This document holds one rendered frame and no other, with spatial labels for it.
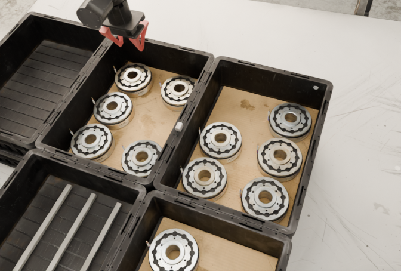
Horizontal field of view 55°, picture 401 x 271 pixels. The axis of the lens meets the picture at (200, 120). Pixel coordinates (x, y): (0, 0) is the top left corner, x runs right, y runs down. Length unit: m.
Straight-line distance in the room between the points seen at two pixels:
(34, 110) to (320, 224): 0.81
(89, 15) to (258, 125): 0.48
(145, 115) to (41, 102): 0.30
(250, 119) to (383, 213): 0.40
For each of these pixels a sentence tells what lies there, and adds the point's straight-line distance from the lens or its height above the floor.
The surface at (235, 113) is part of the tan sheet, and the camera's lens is 1.01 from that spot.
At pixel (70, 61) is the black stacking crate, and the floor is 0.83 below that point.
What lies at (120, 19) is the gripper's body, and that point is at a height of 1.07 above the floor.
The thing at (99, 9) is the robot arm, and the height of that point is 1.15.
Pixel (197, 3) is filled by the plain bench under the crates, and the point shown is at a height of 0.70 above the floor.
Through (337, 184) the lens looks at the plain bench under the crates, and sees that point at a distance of 1.09.
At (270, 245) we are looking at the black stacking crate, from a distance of 0.80.
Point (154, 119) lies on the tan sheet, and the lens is 1.02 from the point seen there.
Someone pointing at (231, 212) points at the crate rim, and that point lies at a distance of 0.77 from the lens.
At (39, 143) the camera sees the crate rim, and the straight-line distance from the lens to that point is 0.95.
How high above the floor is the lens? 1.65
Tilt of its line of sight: 55 degrees down
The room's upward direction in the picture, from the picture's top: 7 degrees counter-clockwise
